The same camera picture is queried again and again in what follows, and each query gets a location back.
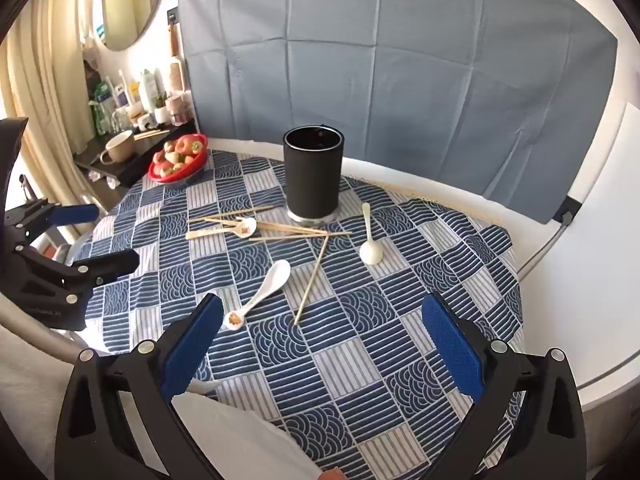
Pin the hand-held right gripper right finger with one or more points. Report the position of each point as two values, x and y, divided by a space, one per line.
450 347

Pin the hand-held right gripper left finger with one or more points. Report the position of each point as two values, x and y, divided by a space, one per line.
192 345

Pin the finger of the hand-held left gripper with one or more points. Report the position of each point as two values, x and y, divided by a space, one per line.
107 265
75 214

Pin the white spoon with orange print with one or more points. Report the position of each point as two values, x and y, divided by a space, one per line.
270 282
246 227

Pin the wooden chopstick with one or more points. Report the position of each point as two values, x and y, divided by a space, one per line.
340 233
230 213
220 220
205 233
312 280
292 228

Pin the plain white spoon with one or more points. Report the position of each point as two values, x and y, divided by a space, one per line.
370 252

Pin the black cylindrical utensil holder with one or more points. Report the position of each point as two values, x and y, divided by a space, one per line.
313 180

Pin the beige mug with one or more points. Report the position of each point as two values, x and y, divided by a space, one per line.
120 147

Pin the black shelf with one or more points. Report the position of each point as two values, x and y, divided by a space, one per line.
142 151

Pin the blue patterned tablecloth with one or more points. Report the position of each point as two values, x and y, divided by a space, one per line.
350 320

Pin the person's light clothing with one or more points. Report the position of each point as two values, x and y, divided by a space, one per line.
240 440

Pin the red fruit bowl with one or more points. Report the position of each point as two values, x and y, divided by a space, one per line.
175 174

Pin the thin wooden sticks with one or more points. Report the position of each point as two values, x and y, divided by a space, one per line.
150 134

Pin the cream curtain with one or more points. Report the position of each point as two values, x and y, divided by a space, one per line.
45 85

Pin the small potted plant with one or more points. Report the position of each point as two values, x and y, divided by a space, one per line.
161 110

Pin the row of toiletry bottles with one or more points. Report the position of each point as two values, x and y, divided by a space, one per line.
147 90

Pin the pink jar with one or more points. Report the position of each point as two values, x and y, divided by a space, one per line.
176 110

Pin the grey-blue backdrop cloth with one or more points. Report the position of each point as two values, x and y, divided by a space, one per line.
400 70

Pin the black wall outlet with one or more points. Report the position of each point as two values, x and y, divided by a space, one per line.
567 210

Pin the round wall mirror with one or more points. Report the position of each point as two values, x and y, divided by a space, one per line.
130 5

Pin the black wall hook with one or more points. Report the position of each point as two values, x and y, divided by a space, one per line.
173 15

